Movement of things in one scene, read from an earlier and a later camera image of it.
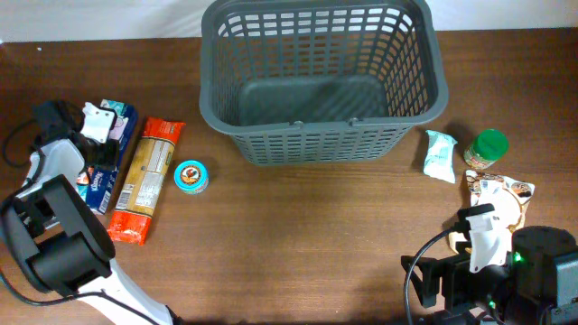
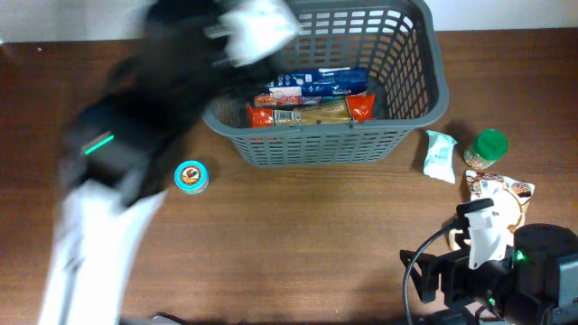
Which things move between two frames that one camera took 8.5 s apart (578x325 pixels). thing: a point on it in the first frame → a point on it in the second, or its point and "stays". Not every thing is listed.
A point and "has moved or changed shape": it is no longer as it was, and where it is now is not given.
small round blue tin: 191,177 stays
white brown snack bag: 507,196 stays
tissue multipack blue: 96,185 has moved or changed shape
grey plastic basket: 328,81 stays
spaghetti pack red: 144,179 has moved or changed shape
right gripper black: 454,273 stays
